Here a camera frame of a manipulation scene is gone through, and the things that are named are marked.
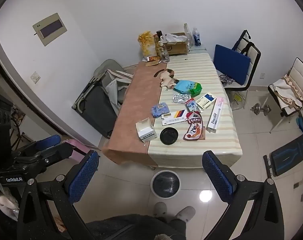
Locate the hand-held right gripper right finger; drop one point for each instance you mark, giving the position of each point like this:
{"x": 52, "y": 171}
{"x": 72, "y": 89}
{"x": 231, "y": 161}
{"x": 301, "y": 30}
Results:
{"x": 216, "y": 177}

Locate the beige wall panel box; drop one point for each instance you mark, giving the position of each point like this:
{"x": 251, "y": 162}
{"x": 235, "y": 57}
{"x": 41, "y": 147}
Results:
{"x": 50, "y": 28}

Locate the black round lid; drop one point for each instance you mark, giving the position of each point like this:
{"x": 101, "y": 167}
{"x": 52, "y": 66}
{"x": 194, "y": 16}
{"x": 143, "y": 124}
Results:
{"x": 169, "y": 136}

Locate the grey slipper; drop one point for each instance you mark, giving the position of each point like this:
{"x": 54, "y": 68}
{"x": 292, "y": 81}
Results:
{"x": 186, "y": 213}
{"x": 160, "y": 208}

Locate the white red snack packet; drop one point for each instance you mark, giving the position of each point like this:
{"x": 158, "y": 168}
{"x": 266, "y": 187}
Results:
{"x": 194, "y": 132}

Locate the striped cat print tablecloth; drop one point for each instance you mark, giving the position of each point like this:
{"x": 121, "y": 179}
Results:
{"x": 139, "y": 92}

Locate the blue white medicine box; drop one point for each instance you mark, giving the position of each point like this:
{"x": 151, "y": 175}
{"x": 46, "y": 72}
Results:
{"x": 206, "y": 100}

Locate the clear pump bottle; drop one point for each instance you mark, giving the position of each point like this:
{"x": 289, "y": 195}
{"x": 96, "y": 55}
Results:
{"x": 165, "y": 53}

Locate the blue label water bottle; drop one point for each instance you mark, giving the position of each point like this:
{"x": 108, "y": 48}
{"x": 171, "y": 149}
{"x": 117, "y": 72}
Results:
{"x": 197, "y": 38}

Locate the metal dumbbell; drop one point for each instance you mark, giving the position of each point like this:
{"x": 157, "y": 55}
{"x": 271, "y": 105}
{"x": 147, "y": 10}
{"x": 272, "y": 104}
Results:
{"x": 261, "y": 109}

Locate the black blue weight bench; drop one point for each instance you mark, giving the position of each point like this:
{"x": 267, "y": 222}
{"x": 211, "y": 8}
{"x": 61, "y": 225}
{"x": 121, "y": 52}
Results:
{"x": 290, "y": 153}

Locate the red snack wrapper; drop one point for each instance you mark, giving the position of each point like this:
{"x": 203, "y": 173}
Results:
{"x": 194, "y": 118}

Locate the black frame white chair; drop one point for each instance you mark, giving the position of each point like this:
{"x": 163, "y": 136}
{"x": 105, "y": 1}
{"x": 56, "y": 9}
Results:
{"x": 254, "y": 52}
{"x": 300, "y": 71}

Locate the dark bottle black cap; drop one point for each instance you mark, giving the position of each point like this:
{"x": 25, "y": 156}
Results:
{"x": 158, "y": 38}

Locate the open white cardboard box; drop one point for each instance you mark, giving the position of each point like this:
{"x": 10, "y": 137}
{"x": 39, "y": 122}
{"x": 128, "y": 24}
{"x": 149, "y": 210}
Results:
{"x": 146, "y": 131}

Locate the small red blue packet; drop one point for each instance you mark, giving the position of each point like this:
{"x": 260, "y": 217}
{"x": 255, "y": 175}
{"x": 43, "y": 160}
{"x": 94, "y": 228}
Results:
{"x": 192, "y": 105}

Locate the beige patterned cloth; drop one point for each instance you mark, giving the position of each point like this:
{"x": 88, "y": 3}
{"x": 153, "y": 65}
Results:
{"x": 287, "y": 92}

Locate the white round trash bin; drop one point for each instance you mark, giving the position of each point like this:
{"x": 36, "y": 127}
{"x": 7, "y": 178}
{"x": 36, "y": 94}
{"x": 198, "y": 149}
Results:
{"x": 166, "y": 184}

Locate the blue board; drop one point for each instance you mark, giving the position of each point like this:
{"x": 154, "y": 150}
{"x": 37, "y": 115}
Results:
{"x": 231, "y": 63}

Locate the long white toothpaste box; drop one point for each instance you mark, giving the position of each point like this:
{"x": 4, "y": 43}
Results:
{"x": 215, "y": 116}

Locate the blue slippers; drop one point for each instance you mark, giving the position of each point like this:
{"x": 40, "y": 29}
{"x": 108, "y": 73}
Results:
{"x": 302, "y": 125}

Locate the yellow snack bag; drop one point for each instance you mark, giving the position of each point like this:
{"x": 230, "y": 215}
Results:
{"x": 147, "y": 42}

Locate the white plastic bag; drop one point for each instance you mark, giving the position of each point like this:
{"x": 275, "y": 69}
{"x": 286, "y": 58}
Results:
{"x": 174, "y": 37}

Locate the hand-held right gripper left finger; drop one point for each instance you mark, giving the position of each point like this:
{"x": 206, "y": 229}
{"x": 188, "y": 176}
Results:
{"x": 84, "y": 177}

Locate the silver foil blister pack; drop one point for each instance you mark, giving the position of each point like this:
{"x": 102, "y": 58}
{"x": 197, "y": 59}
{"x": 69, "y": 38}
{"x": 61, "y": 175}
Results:
{"x": 181, "y": 98}

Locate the brown cardboard box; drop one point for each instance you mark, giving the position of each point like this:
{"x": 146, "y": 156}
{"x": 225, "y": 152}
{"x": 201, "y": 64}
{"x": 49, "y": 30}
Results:
{"x": 177, "y": 48}

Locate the person's legs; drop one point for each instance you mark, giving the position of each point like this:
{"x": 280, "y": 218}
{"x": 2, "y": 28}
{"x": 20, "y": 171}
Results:
{"x": 136, "y": 227}

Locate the blue floral packet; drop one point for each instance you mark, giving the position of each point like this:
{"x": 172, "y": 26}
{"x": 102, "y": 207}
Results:
{"x": 160, "y": 110}

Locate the teal green snack bag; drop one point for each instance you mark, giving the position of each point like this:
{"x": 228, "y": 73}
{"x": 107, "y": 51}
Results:
{"x": 187, "y": 87}

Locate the white wall switch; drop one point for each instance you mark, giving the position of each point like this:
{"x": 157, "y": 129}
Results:
{"x": 36, "y": 77}

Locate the clear smiley face bag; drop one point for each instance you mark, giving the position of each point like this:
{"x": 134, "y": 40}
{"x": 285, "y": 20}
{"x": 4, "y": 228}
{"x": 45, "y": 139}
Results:
{"x": 237, "y": 97}

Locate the white striped medicine box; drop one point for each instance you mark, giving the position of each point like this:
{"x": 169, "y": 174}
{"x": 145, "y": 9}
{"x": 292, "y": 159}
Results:
{"x": 175, "y": 117}

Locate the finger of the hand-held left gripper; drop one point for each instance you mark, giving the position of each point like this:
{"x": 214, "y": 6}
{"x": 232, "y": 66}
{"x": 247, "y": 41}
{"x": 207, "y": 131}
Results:
{"x": 49, "y": 140}
{"x": 59, "y": 153}

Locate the small orange box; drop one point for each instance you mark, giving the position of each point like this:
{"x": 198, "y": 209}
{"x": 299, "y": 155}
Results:
{"x": 154, "y": 59}

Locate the clear glass bottle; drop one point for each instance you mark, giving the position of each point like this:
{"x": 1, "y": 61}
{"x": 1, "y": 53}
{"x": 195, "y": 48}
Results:
{"x": 187, "y": 36}

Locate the cluttered shelf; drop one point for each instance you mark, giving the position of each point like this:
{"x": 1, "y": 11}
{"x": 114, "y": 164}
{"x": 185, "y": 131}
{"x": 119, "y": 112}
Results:
{"x": 17, "y": 125}

